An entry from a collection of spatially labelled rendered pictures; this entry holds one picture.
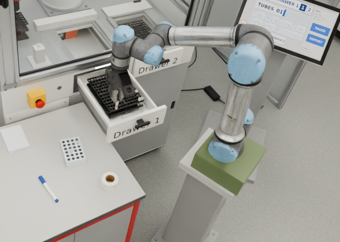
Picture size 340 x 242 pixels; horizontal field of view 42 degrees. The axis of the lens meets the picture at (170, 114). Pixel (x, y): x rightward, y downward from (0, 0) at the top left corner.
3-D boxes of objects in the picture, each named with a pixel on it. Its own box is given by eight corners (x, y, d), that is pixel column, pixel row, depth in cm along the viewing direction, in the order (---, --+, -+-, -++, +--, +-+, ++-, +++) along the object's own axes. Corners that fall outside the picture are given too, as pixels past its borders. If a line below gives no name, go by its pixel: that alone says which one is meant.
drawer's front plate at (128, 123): (163, 123, 202) (167, 107, 194) (107, 144, 188) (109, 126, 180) (161, 120, 203) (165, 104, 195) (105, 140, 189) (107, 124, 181)
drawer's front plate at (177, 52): (179, 64, 234) (183, 48, 226) (133, 78, 219) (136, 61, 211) (177, 62, 234) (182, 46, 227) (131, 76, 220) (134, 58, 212)
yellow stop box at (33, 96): (47, 106, 193) (47, 94, 188) (31, 110, 189) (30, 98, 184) (42, 98, 196) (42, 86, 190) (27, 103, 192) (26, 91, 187)
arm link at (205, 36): (280, 15, 150) (155, 14, 172) (271, 31, 143) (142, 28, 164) (281, 44, 157) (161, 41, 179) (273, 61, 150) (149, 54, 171)
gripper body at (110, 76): (121, 74, 183) (123, 51, 174) (129, 87, 178) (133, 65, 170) (103, 78, 180) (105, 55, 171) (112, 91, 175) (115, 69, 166)
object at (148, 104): (158, 119, 201) (161, 110, 197) (109, 137, 188) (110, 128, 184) (116, 65, 221) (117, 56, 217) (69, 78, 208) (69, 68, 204)
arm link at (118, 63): (134, 57, 166) (114, 61, 163) (133, 66, 170) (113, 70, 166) (126, 45, 170) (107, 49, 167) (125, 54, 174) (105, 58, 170)
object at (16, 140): (30, 148, 186) (29, 145, 184) (8, 154, 182) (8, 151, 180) (20, 126, 192) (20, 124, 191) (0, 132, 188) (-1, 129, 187)
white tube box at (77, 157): (85, 163, 186) (86, 158, 183) (66, 167, 182) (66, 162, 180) (78, 141, 193) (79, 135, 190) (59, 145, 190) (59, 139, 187)
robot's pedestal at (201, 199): (218, 234, 261) (261, 157, 207) (193, 273, 242) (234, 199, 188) (177, 206, 269) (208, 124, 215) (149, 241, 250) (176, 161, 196)
